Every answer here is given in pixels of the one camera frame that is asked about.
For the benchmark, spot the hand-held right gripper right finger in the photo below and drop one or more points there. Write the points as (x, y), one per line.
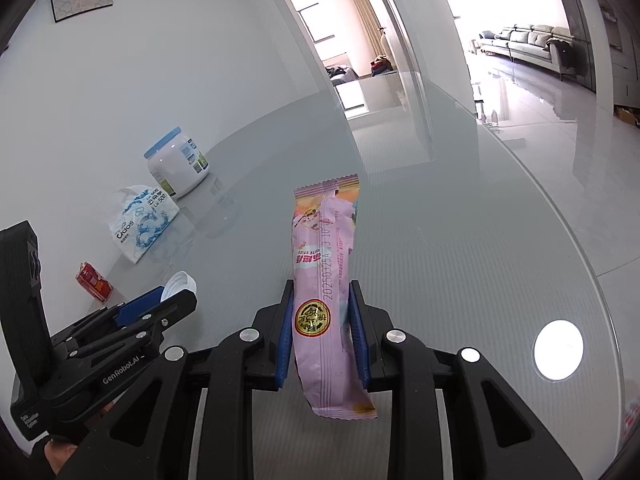
(357, 340)

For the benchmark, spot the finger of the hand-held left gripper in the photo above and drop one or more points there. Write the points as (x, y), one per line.
(165, 315)
(142, 305)

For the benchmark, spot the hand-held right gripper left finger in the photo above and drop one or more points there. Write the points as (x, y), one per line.
(285, 340)

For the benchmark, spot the white plastic cap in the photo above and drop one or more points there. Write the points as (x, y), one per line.
(180, 282)

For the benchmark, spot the pink snack wrapper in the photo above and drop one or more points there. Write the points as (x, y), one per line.
(320, 270)

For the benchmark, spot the person's left hand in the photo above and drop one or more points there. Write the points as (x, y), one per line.
(60, 457)

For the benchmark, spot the red soda can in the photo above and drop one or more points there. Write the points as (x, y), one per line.
(95, 282)

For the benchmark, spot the white blue tissue pack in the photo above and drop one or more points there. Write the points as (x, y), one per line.
(140, 225)

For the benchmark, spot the white jar with blue lid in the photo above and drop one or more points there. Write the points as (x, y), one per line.
(175, 165)

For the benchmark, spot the beige curtain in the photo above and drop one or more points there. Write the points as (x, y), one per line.
(372, 30)

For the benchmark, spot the white door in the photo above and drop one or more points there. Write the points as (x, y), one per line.
(400, 20)

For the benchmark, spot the grey sofa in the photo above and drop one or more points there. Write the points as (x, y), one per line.
(525, 42)

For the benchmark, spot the dark jacket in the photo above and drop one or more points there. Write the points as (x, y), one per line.
(560, 52)

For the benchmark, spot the dark tall cabinet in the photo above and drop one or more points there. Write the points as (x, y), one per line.
(577, 35)

